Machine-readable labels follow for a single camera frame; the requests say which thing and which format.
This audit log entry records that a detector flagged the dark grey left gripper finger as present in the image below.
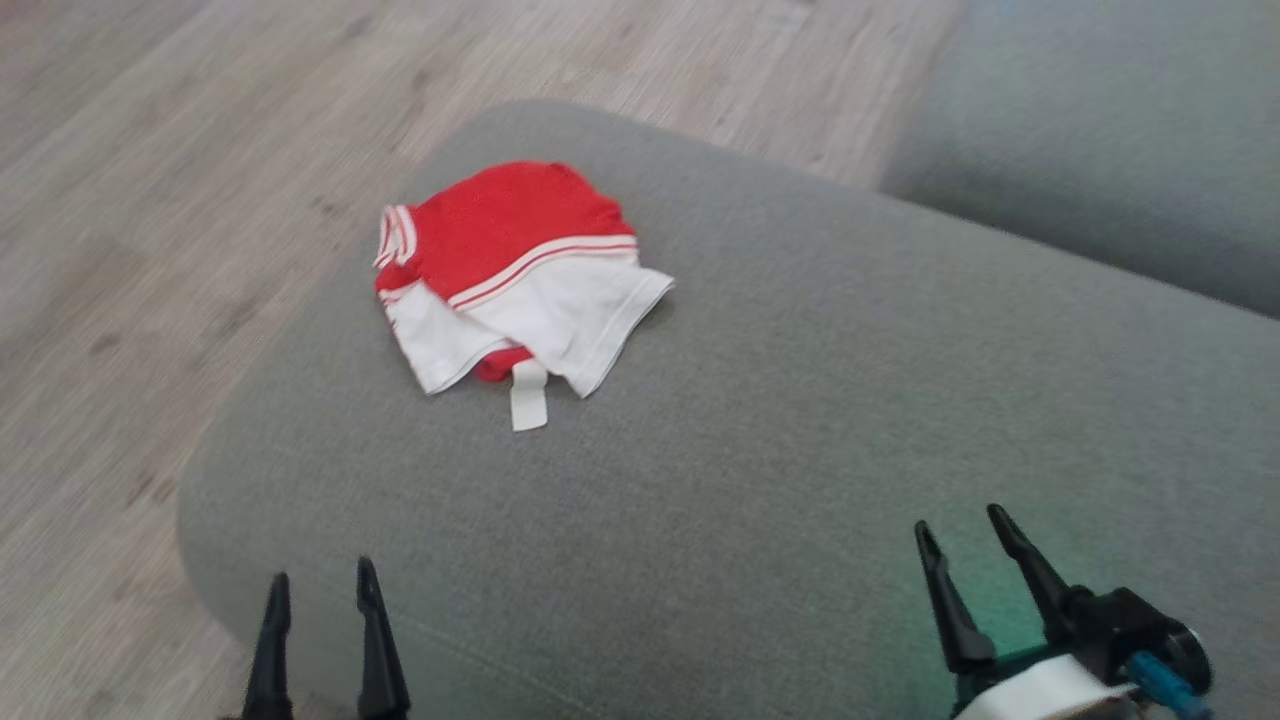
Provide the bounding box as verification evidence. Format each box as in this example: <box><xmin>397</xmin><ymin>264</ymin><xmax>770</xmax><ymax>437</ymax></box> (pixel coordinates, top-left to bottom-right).
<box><xmin>356</xmin><ymin>557</ymin><xmax>412</xmax><ymax>720</ymax></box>
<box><xmin>243</xmin><ymin>572</ymin><xmax>295</xmax><ymax>720</ymax></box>

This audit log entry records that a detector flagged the red and white jersey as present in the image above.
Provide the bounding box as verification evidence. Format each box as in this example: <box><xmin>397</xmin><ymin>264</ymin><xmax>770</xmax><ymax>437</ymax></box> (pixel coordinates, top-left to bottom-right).
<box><xmin>373</xmin><ymin>160</ymin><xmax>676</xmax><ymax>433</ymax></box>

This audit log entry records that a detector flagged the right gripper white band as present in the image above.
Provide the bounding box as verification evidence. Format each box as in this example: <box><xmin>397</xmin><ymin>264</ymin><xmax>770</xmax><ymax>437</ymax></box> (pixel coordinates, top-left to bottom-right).
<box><xmin>914</xmin><ymin>503</ymin><xmax>1139</xmax><ymax>720</ymax></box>

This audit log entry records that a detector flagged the blue right camera cable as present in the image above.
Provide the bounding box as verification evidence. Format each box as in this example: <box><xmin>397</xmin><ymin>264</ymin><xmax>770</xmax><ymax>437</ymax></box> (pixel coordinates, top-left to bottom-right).
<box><xmin>1122</xmin><ymin>650</ymin><xmax>1213</xmax><ymax>720</ymax></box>

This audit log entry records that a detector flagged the large grey sofa seat cushion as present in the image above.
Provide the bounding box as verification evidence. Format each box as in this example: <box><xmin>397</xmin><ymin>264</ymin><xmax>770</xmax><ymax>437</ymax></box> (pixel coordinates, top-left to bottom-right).
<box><xmin>177</xmin><ymin>97</ymin><xmax>1280</xmax><ymax>720</ymax></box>

